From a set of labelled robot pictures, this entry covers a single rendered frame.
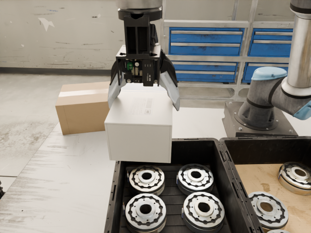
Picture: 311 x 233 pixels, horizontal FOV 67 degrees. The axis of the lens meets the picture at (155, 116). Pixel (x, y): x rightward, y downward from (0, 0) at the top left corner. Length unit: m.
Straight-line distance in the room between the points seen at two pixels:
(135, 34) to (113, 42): 3.06
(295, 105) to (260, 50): 1.74
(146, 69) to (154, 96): 0.12
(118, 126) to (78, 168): 0.59
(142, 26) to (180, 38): 2.08
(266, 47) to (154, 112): 2.26
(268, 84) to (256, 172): 0.35
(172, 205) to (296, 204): 0.33
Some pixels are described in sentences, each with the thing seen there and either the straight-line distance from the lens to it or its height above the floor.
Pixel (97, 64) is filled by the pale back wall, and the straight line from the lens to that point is 3.60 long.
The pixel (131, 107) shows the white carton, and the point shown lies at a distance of 0.46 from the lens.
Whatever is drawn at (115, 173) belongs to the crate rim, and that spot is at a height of 0.93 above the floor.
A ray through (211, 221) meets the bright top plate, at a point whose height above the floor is 0.86.
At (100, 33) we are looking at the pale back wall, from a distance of 3.45.
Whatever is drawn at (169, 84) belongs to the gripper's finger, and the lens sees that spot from 0.46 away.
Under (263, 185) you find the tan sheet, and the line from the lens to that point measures 0.78.
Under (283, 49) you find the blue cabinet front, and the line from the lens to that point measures 2.71.
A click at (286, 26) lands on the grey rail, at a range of 2.62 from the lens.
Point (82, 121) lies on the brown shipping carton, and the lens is 1.13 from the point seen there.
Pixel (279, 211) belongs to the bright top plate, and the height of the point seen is 0.86.
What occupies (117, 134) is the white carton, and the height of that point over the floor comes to 1.11.
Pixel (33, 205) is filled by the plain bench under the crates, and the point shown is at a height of 0.70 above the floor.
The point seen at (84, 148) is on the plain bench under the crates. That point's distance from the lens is 1.08.
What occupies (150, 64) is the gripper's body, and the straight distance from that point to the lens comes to 0.39.
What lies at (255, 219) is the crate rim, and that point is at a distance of 0.56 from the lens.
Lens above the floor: 1.37
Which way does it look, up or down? 33 degrees down
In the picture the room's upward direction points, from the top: straight up
